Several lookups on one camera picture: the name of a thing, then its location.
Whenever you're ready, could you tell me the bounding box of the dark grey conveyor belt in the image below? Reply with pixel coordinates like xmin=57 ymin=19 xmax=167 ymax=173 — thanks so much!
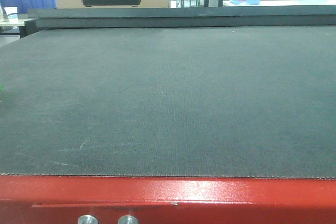
xmin=1 ymin=26 xmax=335 ymax=179

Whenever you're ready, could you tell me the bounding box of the red conveyor frame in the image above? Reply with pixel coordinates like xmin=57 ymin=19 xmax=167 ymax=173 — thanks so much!
xmin=1 ymin=175 xmax=335 ymax=223

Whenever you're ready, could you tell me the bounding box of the silver right button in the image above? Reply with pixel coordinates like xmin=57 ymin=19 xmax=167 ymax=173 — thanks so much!
xmin=118 ymin=215 xmax=139 ymax=224

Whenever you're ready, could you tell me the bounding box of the dark grey conveyor rail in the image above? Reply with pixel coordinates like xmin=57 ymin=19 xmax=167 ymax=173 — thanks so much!
xmin=28 ymin=5 xmax=335 ymax=29

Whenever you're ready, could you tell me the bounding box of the silver left button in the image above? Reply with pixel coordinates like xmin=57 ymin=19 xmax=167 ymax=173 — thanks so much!
xmin=78 ymin=215 xmax=99 ymax=224

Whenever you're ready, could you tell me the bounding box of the silver button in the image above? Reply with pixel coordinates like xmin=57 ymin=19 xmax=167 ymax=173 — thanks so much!
xmin=118 ymin=215 xmax=139 ymax=224
xmin=78 ymin=215 xmax=99 ymax=224

